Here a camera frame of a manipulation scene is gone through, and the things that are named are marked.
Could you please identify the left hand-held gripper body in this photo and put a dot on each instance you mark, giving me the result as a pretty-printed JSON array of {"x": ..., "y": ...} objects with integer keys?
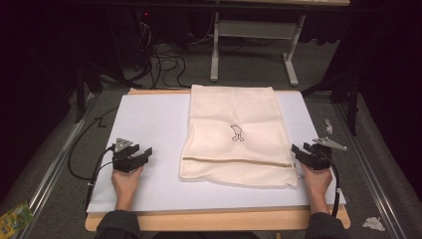
[{"x": 124, "y": 164}]

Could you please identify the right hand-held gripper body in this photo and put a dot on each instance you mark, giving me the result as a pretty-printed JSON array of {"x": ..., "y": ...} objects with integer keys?
[{"x": 320, "y": 159}]

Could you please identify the cream mesh laundry bag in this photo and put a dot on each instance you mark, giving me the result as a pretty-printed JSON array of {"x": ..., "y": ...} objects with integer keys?
[{"x": 237, "y": 113}]

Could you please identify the person's left hand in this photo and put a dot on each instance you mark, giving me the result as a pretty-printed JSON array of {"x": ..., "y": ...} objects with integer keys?
[{"x": 125, "y": 184}]

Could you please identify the person's right hand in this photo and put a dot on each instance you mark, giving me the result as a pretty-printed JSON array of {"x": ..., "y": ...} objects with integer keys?
[{"x": 316, "y": 182}]

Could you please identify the small white paper scrap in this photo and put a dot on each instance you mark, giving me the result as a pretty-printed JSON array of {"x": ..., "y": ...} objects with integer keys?
[{"x": 328, "y": 126}]

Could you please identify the white foam board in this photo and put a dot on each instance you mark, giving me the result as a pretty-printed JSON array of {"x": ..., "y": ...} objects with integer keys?
[{"x": 156, "y": 126}]

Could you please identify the black metal stand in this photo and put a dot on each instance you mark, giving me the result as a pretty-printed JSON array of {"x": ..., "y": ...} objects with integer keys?
[
  {"x": 79, "y": 93},
  {"x": 354, "y": 99}
]

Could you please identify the crumpled white tissue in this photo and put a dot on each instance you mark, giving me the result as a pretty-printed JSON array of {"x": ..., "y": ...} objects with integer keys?
[{"x": 373, "y": 224}]

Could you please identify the green snack packet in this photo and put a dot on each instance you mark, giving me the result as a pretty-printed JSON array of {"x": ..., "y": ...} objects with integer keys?
[{"x": 15, "y": 220}]

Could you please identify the metal floor rail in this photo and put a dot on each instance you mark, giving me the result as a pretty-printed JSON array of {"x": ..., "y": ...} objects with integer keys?
[
  {"x": 49, "y": 176},
  {"x": 368, "y": 176}
]

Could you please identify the white metal desk frame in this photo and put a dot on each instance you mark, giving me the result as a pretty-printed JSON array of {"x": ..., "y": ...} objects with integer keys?
[{"x": 255, "y": 29}]

